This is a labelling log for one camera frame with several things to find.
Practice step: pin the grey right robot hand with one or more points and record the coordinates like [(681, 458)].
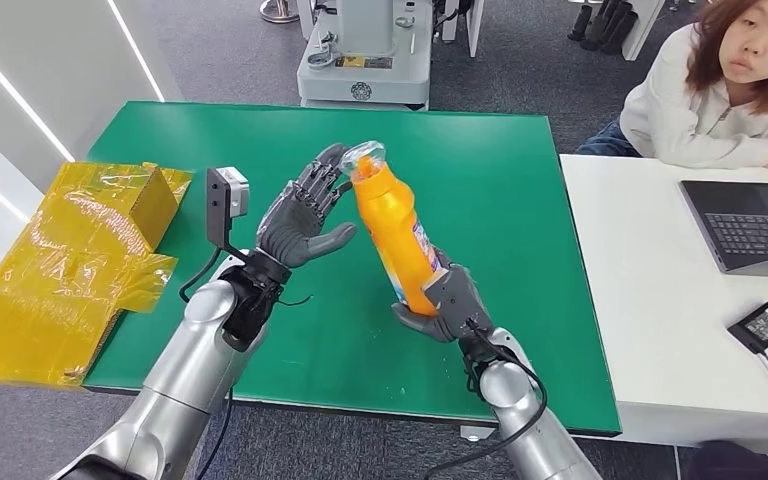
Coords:
[(430, 328)]

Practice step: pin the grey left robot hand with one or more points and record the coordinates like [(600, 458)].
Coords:
[(291, 228)]

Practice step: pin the orange detergent bottle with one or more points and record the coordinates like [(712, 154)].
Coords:
[(390, 225)]

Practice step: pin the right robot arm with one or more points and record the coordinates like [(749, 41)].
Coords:
[(523, 411)]

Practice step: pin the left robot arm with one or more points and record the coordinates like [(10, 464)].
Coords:
[(185, 371)]

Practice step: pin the dark grey laptop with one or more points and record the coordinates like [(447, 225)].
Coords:
[(755, 232)]

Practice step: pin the person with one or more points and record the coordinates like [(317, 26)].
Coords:
[(689, 112)]

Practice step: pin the black power adapter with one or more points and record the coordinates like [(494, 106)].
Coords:
[(765, 324)]

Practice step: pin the white machine base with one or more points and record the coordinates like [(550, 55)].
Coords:
[(364, 73)]

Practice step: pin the white cabinet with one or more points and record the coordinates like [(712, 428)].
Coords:
[(642, 26)]

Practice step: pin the silver chair base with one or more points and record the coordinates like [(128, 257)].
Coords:
[(279, 12)]

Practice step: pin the black boot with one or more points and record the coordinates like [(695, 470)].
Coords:
[(612, 26), (580, 23)]

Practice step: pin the yellow taped cardboard box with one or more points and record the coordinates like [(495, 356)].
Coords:
[(59, 265)]

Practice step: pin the white furniture panel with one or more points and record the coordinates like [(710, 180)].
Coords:
[(473, 26)]

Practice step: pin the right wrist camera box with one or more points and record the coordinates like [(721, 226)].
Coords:
[(453, 295)]

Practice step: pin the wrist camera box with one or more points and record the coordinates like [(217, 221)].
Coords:
[(453, 295), (232, 192)]

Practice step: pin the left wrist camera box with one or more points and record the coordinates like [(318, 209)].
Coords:
[(232, 192)]

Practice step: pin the metal table bracket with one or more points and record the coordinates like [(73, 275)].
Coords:
[(477, 434)]

